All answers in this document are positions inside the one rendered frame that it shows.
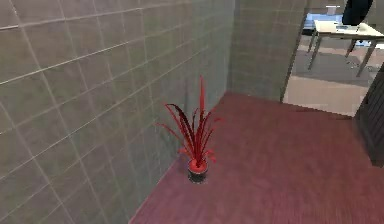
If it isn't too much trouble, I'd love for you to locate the white table with grey legs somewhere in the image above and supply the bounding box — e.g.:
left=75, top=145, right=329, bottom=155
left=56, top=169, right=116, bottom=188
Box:
left=307, top=19, right=384, bottom=78

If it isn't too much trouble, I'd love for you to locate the red potted house plant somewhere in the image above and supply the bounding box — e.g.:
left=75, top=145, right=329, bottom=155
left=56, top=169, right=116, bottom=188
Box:
left=155, top=75, right=224, bottom=185

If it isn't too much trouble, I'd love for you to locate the dark ribbed cabinet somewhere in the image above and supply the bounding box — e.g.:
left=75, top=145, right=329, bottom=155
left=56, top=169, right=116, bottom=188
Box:
left=353, top=63, right=384, bottom=168

